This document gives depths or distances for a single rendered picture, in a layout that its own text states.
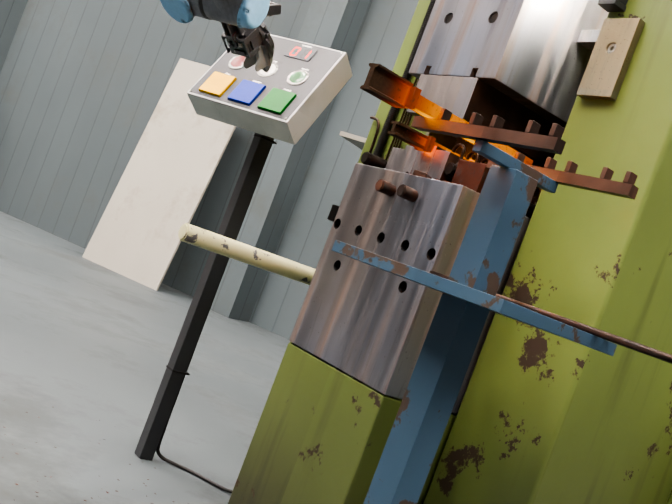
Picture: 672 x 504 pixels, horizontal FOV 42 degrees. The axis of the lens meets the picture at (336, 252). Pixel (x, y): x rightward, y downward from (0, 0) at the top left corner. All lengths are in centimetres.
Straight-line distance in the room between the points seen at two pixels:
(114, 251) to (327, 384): 499
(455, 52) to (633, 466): 97
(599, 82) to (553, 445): 73
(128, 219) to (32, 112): 206
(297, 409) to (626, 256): 78
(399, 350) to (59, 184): 650
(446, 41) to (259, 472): 107
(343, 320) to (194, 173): 478
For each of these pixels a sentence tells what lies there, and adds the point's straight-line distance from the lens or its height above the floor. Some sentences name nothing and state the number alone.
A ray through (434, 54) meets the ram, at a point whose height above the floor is 121.
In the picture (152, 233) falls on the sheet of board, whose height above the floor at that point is 37.
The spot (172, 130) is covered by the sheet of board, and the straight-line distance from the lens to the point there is 691.
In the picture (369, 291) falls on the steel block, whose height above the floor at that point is 65.
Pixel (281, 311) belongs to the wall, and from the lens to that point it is 651.
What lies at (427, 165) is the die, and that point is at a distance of 197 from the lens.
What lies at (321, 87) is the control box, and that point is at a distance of 229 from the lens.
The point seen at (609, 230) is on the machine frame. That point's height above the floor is 93.
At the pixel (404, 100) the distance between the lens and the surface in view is 148.
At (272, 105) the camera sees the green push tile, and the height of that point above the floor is 99.
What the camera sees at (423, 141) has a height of 100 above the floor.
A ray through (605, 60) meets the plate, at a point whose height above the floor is 126.
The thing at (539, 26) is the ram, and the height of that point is 131.
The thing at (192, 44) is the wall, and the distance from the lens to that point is 759.
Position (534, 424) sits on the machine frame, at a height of 53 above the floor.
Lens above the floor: 70
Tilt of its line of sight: level
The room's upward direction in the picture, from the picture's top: 21 degrees clockwise
